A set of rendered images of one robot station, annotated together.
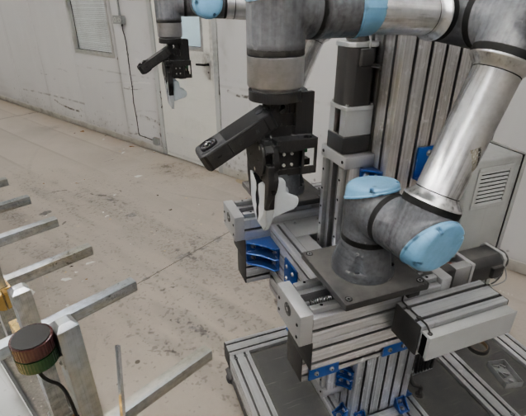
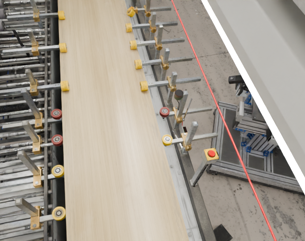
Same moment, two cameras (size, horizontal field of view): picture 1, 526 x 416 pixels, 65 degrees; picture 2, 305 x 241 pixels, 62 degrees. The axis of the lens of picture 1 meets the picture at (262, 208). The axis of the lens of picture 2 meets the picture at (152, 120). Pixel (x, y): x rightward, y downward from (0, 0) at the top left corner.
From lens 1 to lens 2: 1.12 m
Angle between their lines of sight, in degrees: 36
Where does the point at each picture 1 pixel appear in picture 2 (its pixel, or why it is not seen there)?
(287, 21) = not seen: hidden behind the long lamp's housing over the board
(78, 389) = (181, 104)
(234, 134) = (237, 80)
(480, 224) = not seen: outside the picture
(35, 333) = (179, 92)
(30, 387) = (162, 91)
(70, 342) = (185, 96)
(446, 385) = not seen: hidden behind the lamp
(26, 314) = (174, 79)
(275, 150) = (244, 86)
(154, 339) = (195, 84)
